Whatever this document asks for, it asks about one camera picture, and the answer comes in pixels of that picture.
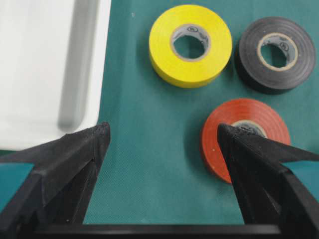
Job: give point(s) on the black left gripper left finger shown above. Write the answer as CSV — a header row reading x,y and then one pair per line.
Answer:
x,y
51,183

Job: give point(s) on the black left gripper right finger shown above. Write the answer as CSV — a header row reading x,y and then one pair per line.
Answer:
x,y
274,183

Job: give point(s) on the red tape roll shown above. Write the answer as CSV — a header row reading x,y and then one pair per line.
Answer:
x,y
250,114

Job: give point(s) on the yellow tape roll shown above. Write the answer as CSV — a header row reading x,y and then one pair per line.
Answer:
x,y
189,46

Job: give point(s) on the white plastic tray case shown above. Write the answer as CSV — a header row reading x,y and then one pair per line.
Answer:
x,y
52,56

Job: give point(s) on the black tape roll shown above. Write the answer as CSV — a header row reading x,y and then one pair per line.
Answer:
x,y
274,55

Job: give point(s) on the green table cloth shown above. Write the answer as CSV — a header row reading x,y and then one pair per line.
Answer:
x,y
153,171

